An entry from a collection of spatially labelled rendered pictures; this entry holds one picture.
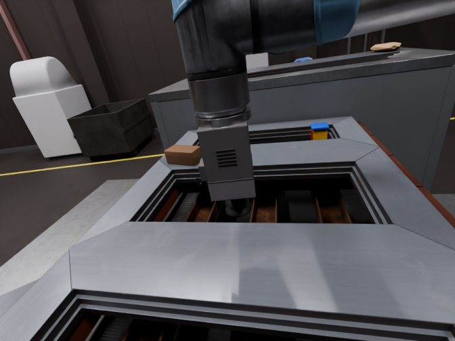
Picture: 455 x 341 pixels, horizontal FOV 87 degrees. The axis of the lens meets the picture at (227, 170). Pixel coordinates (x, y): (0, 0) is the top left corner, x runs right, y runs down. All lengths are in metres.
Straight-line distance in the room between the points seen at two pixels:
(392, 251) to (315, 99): 0.79
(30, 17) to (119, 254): 4.98
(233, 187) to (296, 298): 0.19
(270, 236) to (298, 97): 0.77
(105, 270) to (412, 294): 0.49
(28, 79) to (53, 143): 0.95
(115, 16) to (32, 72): 1.44
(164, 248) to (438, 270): 0.45
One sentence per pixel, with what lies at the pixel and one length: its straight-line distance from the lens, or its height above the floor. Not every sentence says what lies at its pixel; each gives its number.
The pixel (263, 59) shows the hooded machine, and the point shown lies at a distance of 3.35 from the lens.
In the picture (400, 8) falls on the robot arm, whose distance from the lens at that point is 0.47.
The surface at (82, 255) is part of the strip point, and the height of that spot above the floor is 0.86.
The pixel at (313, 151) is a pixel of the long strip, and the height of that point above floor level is 0.86.
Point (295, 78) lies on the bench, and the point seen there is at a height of 1.04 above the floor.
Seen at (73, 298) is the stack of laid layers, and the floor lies 0.85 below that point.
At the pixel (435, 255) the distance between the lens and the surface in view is 0.51.
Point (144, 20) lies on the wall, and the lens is 4.49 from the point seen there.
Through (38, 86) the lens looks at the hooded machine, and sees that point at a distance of 4.50.
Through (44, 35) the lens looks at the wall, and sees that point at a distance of 5.25.
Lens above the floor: 1.19
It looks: 27 degrees down
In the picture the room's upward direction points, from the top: 10 degrees counter-clockwise
